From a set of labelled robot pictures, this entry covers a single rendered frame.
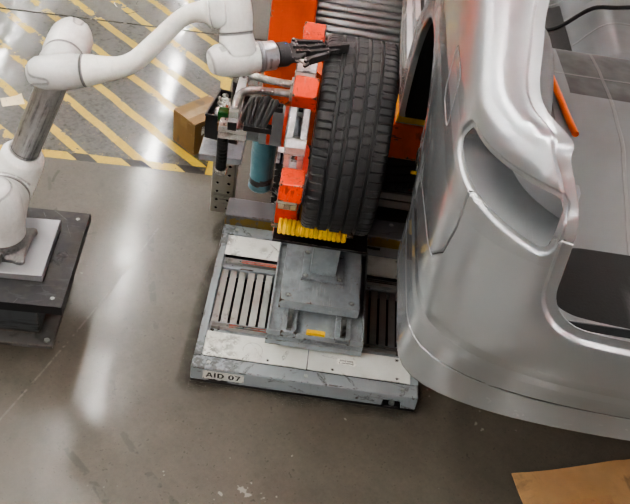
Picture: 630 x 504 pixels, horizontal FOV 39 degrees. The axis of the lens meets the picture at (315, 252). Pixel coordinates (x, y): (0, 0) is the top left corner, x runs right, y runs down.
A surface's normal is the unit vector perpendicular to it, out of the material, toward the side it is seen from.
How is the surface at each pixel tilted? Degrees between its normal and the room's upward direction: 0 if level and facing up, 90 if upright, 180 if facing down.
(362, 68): 16
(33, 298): 0
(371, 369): 0
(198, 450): 0
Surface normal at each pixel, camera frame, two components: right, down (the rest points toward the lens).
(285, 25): -0.07, 0.66
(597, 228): 0.10, -0.47
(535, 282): -0.39, 0.56
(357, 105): 0.05, -0.16
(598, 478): 0.10, -0.73
